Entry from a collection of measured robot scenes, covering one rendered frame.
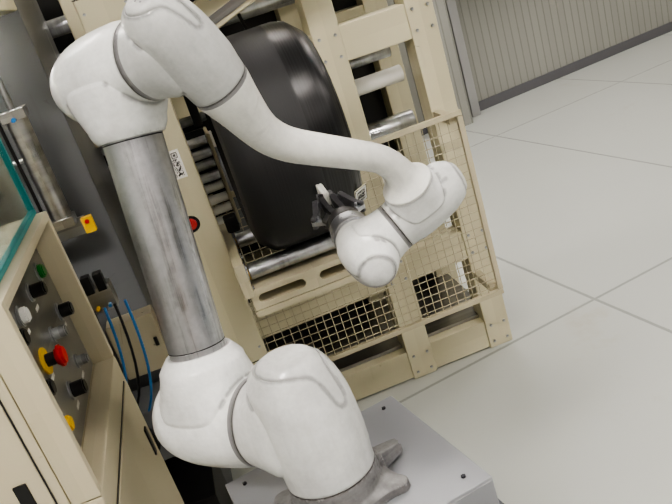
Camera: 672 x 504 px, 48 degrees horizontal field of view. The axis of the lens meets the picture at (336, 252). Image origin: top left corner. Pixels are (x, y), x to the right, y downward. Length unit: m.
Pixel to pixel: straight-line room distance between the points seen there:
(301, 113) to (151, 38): 0.70
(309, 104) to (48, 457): 0.95
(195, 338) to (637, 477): 1.50
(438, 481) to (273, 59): 1.04
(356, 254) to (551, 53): 5.64
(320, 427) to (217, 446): 0.20
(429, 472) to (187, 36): 0.78
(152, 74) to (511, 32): 5.67
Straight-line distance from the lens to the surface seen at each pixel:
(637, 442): 2.50
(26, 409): 1.28
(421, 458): 1.33
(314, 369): 1.16
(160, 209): 1.24
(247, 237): 2.22
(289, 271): 1.98
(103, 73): 1.21
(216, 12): 2.31
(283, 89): 1.78
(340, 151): 1.32
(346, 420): 1.19
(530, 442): 2.55
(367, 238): 1.43
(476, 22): 6.50
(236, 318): 2.08
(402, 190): 1.41
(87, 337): 1.80
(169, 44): 1.13
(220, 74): 1.16
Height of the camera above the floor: 1.60
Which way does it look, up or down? 21 degrees down
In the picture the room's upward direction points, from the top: 18 degrees counter-clockwise
